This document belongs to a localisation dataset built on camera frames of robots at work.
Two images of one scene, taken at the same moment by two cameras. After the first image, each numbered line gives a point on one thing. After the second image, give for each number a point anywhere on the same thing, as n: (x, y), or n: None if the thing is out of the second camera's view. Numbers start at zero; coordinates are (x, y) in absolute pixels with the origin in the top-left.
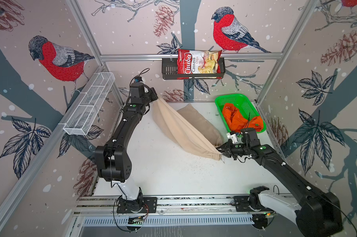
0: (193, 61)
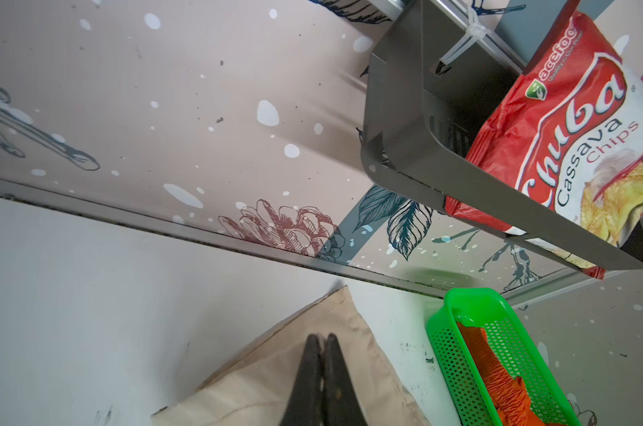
0: (583, 122)
